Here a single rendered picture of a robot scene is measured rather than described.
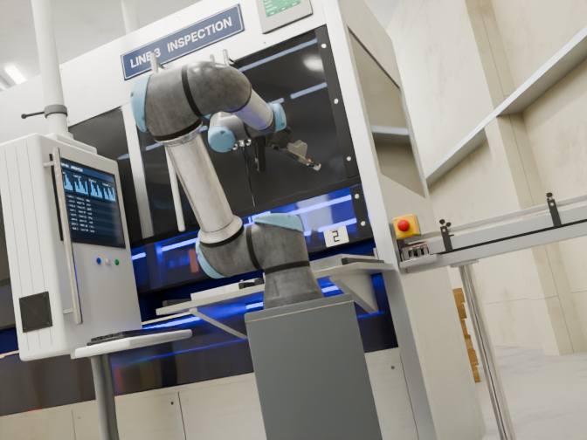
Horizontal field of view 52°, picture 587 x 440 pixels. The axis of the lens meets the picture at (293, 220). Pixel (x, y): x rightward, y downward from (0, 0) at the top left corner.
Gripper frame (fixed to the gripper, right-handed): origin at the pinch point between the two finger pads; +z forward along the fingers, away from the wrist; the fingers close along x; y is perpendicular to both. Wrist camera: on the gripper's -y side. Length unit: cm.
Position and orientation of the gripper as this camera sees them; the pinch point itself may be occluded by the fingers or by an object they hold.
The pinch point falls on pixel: (304, 161)
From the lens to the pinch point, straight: 190.5
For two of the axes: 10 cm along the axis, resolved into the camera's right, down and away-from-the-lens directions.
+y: 4.7, -8.7, -1.5
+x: -2.7, -3.0, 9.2
